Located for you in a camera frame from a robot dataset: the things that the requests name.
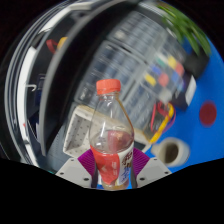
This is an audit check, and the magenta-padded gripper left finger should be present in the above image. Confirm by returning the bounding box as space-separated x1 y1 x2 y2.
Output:
54 148 99 189

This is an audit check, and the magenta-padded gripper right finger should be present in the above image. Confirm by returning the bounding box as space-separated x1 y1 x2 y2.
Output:
130 148 173 189

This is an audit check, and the clear bottle with red cap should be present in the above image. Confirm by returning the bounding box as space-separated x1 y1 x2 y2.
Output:
89 78 135 191

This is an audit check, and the grey ceramic cup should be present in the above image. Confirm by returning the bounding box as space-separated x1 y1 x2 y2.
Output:
150 137 191 168

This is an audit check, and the white perforated storage tray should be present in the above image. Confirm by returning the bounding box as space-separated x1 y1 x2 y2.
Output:
62 104 153 158

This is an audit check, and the yellow multimeter with red leads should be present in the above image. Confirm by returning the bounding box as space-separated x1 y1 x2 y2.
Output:
143 101 177 145

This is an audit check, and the flat round red coaster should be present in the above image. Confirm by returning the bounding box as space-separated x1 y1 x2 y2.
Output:
199 100 218 128

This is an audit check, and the black box with white label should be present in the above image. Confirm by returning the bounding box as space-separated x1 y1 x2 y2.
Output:
173 71 198 111

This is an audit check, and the clear organizer with coloured parts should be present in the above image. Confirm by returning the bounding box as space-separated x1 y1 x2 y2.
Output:
143 53 186 101

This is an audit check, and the black overhead shelf unit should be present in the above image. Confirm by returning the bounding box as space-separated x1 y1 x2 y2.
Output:
3 0 141 168

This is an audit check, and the flat black case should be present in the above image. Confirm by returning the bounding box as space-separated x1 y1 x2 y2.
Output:
186 49 211 79

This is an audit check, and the green potted plant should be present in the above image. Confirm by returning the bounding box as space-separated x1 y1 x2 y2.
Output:
156 1 213 58

